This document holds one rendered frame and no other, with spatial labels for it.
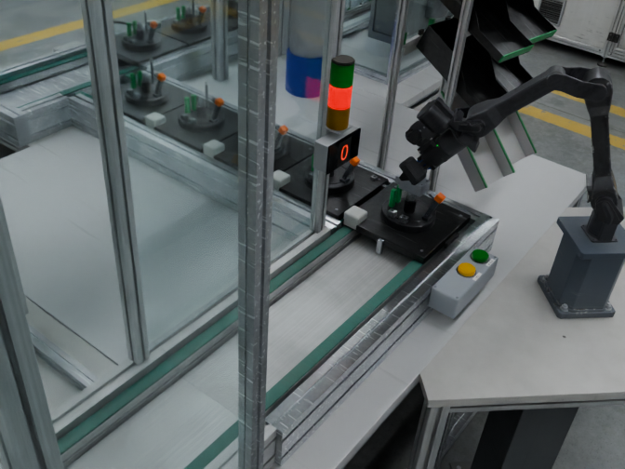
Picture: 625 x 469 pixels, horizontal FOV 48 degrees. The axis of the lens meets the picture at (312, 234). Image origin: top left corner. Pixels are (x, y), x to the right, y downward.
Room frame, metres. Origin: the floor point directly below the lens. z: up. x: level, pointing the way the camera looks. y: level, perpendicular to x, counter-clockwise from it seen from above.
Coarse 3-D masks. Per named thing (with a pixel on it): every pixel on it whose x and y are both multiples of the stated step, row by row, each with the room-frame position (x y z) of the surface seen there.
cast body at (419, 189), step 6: (426, 174) 1.48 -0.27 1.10; (396, 180) 1.50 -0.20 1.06; (426, 180) 1.48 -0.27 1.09; (402, 186) 1.47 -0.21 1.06; (408, 186) 1.46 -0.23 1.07; (414, 186) 1.45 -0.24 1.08; (420, 186) 1.45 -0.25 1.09; (426, 186) 1.46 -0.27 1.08; (408, 192) 1.46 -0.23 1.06; (414, 192) 1.45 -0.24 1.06; (420, 192) 1.44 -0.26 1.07
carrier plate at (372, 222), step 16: (384, 192) 1.59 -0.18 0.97; (368, 208) 1.50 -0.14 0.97; (448, 208) 1.53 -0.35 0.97; (368, 224) 1.43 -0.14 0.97; (384, 224) 1.44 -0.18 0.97; (448, 224) 1.46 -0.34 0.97; (464, 224) 1.48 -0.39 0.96; (384, 240) 1.38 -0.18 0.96; (400, 240) 1.37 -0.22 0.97; (416, 240) 1.38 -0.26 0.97; (432, 240) 1.39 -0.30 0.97; (416, 256) 1.33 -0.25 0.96
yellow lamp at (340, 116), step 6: (330, 108) 1.38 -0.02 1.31; (348, 108) 1.38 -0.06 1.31; (330, 114) 1.37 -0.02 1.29; (336, 114) 1.37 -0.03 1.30; (342, 114) 1.37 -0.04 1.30; (348, 114) 1.38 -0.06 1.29; (330, 120) 1.37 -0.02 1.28; (336, 120) 1.37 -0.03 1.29; (342, 120) 1.37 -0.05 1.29; (348, 120) 1.38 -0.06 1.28; (330, 126) 1.37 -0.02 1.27; (336, 126) 1.37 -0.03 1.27; (342, 126) 1.37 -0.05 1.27; (348, 126) 1.39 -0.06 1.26
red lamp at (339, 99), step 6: (330, 90) 1.38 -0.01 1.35; (336, 90) 1.37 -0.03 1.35; (342, 90) 1.37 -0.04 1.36; (348, 90) 1.37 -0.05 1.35; (330, 96) 1.38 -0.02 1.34; (336, 96) 1.37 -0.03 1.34; (342, 96) 1.37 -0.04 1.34; (348, 96) 1.37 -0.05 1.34; (330, 102) 1.38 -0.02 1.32; (336, 102) 1.37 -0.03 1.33; (342, 102) 1.37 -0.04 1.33; (348, 102) 1.38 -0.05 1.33; (336, 108) 1.37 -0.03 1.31; (342, 108) 1.37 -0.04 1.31
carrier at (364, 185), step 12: (360, 168) 1.70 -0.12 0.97; (336, 180) 1.60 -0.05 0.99; (348, 180) 1.59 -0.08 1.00; (360, 180) 1.64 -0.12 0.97; (384, 180) 1.65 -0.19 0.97; (336, 192) 1.56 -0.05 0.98; (348, 192) 1.57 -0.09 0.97; (360, 192) 1.58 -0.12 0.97; (372, 192) 1.59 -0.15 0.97; (336, 204) 1.51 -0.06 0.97; (348, 204) 1.52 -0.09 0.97; (360, 204) 1.54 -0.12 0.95; (336, 216) 1.46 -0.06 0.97
